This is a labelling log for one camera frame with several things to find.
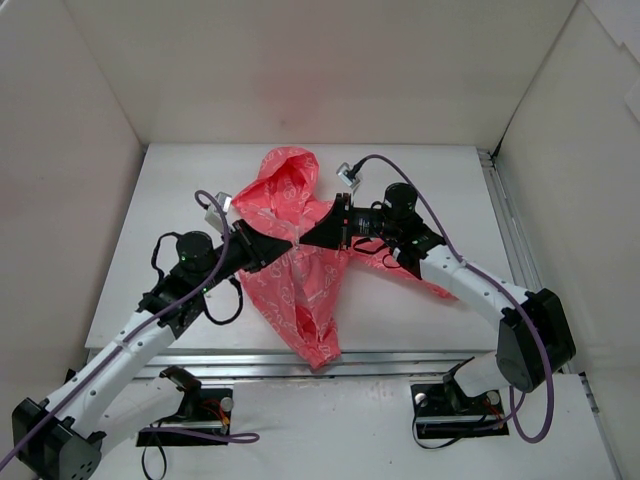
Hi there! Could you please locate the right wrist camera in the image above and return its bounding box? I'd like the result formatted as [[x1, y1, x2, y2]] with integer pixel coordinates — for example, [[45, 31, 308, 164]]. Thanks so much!
[[336, 162, 360, 190]]

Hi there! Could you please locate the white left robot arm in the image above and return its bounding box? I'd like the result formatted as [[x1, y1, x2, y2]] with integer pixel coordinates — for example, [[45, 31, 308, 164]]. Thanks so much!
[[7, 220, 292, 479]]

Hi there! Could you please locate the black loose cable loop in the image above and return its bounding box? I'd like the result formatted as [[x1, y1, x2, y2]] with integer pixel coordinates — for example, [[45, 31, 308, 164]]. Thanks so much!
[[139, 419, 170, 479]]

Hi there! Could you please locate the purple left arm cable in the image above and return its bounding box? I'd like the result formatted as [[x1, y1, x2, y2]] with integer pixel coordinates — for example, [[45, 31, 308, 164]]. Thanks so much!
[[0, 189, 261, 464]]

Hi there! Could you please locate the pink hooded printed jacket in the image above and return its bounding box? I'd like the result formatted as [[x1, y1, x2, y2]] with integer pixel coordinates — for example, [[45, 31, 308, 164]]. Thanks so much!
[[232, 146, 459, 371]]

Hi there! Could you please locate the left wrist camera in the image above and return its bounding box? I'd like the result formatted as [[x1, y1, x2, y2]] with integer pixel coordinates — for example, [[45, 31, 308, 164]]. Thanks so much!
[[205, 192, 232, 231]]

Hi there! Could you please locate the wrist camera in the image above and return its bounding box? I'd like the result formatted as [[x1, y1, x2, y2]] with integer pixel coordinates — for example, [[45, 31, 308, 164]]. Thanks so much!
[[336, 162, 360, 190], [205, 192, 232, 231]]

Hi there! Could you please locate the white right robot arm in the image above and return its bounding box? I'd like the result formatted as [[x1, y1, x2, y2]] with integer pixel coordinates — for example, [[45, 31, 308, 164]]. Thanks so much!
[[300, 183, 576, 412]]

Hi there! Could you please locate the aluminium rail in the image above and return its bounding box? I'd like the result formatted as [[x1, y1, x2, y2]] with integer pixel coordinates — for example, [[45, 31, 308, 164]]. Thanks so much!
[[133, 350, 483, 381], [477, 147, 599, 416]]

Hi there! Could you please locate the front aluminium rail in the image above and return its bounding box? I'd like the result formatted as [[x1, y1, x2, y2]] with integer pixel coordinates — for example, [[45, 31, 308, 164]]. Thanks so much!
[[133, 350, 483, 381]]

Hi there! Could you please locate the right side aluminium rail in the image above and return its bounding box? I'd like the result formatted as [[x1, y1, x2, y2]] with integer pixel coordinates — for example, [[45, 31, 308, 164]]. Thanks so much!
[[477, 147, 599, 416]]

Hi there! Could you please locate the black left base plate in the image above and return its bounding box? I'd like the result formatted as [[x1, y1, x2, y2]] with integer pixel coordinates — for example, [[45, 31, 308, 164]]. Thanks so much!
[[135, 386, 233, 448]]

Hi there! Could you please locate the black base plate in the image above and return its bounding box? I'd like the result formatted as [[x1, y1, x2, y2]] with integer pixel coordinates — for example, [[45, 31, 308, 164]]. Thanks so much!
[[135, 386, 233, 448], [410, 383, 509, 450]]

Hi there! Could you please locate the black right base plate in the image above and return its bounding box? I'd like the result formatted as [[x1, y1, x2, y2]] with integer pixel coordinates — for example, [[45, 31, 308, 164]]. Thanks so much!
[[410, 383, 509, 450]]

